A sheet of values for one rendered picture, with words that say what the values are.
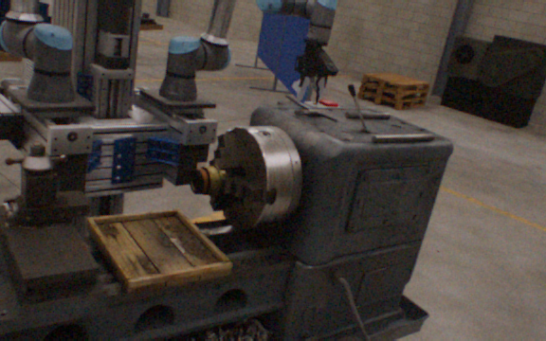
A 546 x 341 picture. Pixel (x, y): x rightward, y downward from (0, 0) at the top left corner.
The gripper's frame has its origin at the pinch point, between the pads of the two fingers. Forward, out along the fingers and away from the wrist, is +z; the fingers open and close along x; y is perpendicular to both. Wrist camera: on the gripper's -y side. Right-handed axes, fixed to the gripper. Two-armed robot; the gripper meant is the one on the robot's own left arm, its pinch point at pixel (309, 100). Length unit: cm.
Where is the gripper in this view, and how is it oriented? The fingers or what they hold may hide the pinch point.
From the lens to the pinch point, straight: 180.4
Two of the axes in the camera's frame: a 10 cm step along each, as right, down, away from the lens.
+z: -1.8, 9.2, 3.4
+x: -8.1, 0.6, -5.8
